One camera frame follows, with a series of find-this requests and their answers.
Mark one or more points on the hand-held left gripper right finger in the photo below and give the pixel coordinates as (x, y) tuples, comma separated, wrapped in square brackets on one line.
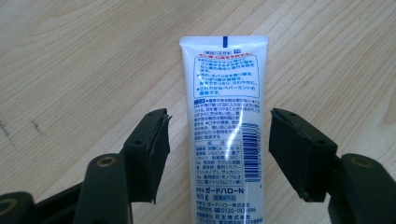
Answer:
[(297, 152)]

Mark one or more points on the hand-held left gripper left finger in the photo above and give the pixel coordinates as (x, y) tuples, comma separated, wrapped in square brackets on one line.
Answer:
[(146, 161)]

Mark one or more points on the white toothpaste tube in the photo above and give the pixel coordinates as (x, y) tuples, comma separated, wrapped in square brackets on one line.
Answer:
[(225, 130)]

